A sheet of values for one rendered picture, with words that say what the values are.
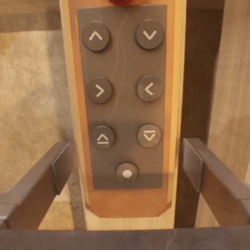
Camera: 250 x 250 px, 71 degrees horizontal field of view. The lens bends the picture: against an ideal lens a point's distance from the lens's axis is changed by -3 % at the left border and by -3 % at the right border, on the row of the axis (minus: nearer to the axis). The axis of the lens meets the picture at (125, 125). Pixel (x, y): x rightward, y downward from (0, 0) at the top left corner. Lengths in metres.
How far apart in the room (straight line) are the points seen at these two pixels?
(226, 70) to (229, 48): 0.03
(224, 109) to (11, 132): 0.41
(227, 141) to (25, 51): 0.37
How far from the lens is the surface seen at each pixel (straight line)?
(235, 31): 0.26
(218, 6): 0.38
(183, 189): 0.47
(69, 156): 0.16
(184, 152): 0.16
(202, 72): 0.39
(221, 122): 0.26
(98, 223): 0.23
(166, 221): 0.23
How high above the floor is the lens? 0.36
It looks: 73 degrees down
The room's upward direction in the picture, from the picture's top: 178 degrees counter-clockwise
